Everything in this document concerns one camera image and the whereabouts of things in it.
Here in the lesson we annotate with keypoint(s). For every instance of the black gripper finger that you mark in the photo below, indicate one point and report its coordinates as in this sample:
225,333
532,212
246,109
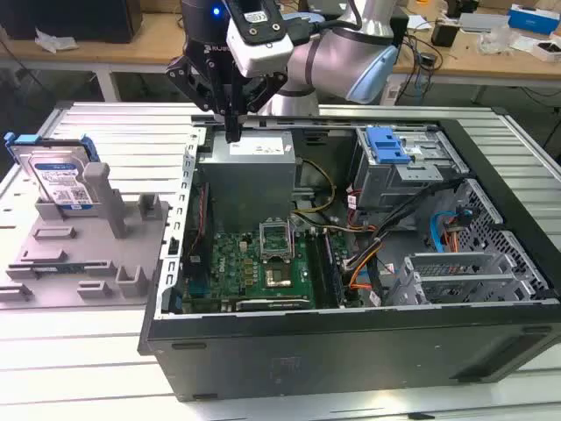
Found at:
263,90
188,81

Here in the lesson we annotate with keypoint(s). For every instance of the hard disk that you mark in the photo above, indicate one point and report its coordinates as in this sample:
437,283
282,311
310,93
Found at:
57,175

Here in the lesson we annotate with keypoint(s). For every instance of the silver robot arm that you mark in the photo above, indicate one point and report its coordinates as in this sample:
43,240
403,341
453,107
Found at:
333,57

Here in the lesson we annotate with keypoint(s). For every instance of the silver disk bay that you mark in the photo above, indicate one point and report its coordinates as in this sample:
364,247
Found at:
460,267

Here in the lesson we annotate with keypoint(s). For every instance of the long wooden desk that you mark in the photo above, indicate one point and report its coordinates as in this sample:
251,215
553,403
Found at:
131,52

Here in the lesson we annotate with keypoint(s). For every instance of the grey power supply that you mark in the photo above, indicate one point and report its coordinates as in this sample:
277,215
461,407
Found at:
245,188

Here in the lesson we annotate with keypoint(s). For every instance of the large black box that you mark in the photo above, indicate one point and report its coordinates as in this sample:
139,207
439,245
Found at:
87,22

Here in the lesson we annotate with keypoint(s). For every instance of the blue drive latch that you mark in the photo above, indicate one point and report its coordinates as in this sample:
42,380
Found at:
388,144

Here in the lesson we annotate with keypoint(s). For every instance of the crumpled white paper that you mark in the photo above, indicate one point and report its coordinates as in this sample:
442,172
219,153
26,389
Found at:
54,41

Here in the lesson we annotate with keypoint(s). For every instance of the black speaker box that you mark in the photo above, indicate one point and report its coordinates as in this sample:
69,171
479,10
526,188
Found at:
399,30

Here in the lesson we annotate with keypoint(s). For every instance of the silver drive cage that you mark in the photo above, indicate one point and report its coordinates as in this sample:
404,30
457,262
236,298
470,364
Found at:
381,184

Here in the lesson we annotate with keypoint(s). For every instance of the white paper sheet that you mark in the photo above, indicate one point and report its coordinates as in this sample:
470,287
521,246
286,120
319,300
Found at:
418,23

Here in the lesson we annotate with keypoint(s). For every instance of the green motherboard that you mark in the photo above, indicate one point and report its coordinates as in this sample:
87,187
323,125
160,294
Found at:
236,263

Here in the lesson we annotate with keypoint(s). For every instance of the CPU socket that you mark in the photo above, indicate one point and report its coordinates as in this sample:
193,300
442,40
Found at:
277,274

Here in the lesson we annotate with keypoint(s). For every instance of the small black box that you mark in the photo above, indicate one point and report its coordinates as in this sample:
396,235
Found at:
445,35

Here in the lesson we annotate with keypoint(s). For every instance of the RAM slot white clips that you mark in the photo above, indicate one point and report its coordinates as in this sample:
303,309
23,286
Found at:
334,272
319,272

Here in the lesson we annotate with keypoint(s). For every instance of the grey parts rack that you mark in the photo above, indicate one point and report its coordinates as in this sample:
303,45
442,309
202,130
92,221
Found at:
87,245

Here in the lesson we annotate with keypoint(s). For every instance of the black graphics card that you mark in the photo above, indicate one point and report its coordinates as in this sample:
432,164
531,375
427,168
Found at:
271,305

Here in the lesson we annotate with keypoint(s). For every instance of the flat grey box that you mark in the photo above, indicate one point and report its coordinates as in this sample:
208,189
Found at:
482,22

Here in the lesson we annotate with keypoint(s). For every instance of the clear plastic wrap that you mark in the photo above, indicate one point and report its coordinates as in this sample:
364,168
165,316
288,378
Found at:
495,41

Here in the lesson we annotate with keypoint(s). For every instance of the black PC case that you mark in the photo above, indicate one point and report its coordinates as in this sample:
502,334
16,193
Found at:
307,351

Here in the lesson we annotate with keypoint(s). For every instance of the blue cardboard box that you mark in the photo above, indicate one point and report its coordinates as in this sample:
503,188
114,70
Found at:
534,19

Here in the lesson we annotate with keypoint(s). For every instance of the open white box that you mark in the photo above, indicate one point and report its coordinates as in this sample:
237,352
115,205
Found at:
545,50

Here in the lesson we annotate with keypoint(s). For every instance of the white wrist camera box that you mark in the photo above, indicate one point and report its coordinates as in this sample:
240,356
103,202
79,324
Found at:
263,48

